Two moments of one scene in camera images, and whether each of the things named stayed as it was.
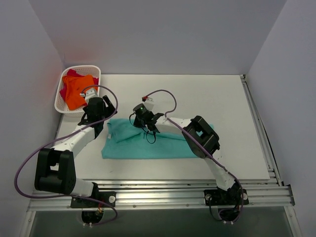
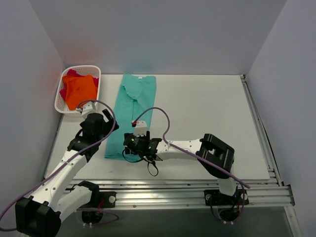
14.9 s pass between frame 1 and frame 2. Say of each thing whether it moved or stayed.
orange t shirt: stayed
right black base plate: stayed
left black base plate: stayed
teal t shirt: moved
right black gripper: moved
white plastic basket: stayed
